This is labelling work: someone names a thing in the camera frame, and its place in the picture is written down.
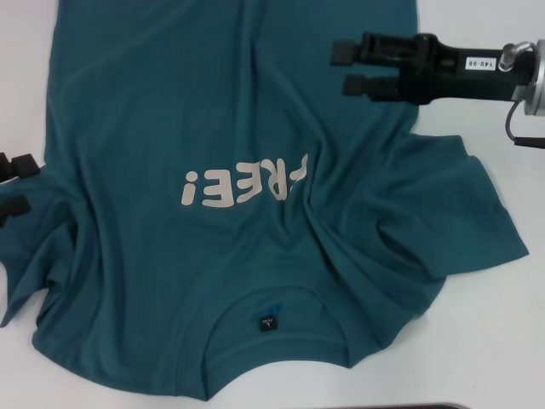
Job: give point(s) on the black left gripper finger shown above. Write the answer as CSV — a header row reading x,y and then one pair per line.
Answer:
x,y
26,165
15,205

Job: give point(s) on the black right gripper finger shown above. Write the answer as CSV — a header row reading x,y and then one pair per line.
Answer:
x,y
357,85
347,52

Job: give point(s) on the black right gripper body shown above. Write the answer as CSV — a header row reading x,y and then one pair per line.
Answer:
x,y
447,81

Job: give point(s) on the teal blue printed t-shirt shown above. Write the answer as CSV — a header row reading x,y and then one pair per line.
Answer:
x,y
213,106

